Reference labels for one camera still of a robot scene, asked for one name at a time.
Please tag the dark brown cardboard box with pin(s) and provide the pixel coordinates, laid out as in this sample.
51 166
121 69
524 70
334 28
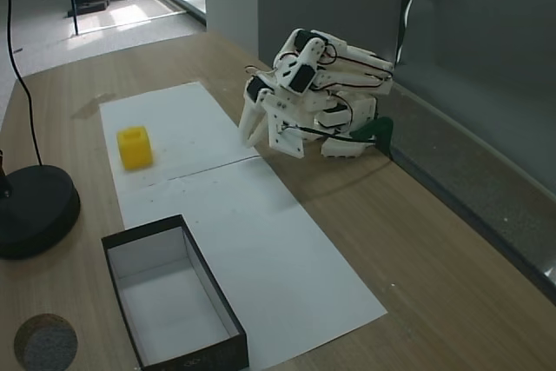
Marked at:
174 310

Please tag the yellow cube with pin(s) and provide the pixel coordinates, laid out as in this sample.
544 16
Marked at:
135 149

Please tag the white paper sheet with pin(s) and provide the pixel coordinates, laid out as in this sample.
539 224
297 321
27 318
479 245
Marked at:
282 258
182 127

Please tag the black round lamp base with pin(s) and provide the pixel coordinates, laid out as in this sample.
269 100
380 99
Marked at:
35 210

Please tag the white wrist camera mount plate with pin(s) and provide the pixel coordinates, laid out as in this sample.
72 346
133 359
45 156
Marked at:
289 141

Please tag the green table clamp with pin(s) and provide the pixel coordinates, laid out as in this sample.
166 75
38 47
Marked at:
378 127

